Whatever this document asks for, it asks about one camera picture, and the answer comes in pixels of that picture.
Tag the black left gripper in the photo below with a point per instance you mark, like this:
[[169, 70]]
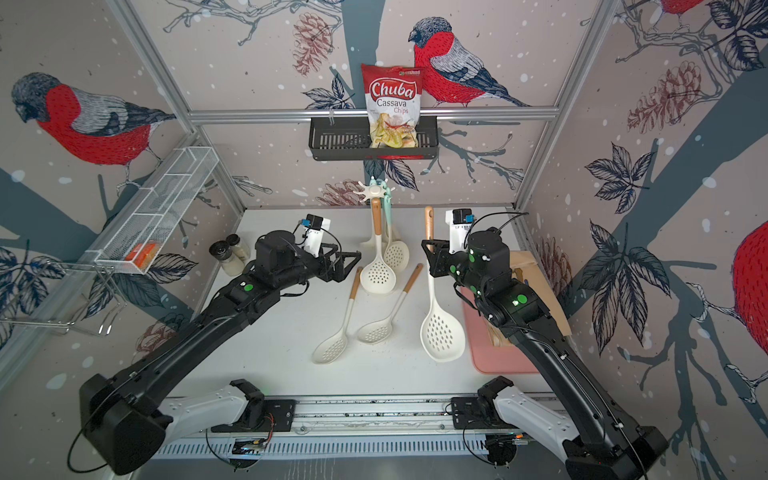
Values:
[[339, 272]]

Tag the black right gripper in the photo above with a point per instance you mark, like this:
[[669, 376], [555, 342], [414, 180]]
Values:
[[442, 254]]

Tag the cream skimmer round head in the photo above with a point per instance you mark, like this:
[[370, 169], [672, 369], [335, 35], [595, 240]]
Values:
[[377, 277]]

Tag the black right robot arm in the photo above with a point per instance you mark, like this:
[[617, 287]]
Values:
[[595, 438]]

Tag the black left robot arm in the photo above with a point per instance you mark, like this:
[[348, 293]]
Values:
[[121, 415]]

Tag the black lid pepper shaker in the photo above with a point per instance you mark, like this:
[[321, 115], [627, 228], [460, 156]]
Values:
[[230, 263]]

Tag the cream salt shaker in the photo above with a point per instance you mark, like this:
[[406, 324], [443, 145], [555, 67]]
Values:
[[239, 247]]

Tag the pink tray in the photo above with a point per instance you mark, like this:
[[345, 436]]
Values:
[[490, 352]]

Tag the Chuba cassava chips bag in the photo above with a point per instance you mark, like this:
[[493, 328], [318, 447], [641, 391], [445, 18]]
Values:
[[393, 103]]

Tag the red orange packet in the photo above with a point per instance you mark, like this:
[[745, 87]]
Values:
[[143, 254]]

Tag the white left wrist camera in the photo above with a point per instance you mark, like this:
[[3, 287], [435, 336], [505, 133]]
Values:
[[314, 228]]

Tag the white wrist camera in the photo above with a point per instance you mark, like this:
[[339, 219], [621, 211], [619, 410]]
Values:
[[459, 221], [314, 228]]

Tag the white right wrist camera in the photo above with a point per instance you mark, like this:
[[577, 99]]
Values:
[[459, 221]]

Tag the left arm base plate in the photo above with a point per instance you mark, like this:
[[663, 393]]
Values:
[[270, 415]]

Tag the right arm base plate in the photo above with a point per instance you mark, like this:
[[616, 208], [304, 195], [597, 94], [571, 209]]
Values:
[[472, 412]]

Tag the wire hook rack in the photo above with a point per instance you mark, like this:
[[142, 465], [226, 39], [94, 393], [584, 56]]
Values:
[[60, 298]]

